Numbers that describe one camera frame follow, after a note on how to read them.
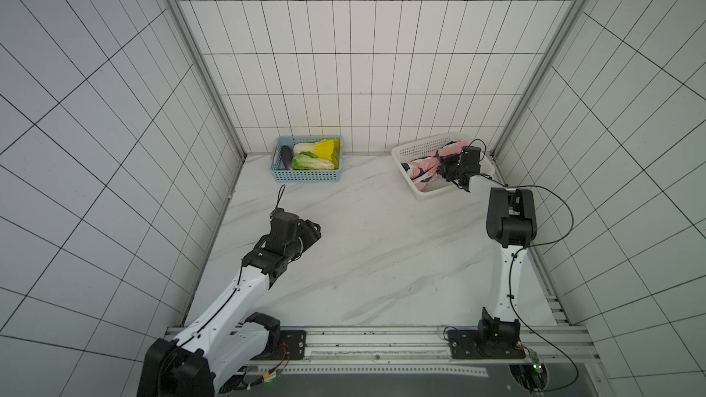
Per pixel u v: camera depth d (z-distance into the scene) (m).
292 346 0.73
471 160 0.88
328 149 1.10
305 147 1.16
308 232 0.73
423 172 1.07
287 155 1.14
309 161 1.07
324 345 0.75
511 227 0.61
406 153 1.11
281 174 1.06
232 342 0.55
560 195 0.82
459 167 0.95
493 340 0.65
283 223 0.61
